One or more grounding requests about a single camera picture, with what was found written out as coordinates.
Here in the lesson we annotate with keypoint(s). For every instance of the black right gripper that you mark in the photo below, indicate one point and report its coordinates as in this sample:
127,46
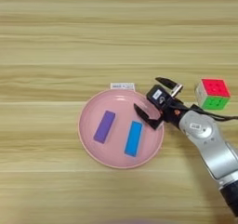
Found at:
173,111

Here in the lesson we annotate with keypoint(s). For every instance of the small white red box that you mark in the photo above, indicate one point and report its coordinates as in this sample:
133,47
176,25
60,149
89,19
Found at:
122,86

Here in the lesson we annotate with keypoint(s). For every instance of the Rubik's cube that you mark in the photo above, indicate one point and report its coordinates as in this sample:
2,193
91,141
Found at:
214,94

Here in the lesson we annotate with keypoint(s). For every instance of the pink round plate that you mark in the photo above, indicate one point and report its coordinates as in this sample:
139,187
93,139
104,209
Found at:
114,153

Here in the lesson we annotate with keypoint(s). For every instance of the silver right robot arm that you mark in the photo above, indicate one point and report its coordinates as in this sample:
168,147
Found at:
210,141

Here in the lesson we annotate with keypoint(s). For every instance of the black box with white label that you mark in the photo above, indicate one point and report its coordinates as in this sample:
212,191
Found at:
158,94

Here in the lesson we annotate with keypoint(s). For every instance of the blue rectangular block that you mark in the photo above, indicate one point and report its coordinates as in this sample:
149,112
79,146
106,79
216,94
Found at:
133,138

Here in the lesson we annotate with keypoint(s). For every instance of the purple rectangular block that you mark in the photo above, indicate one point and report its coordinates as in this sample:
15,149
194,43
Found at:
104,127

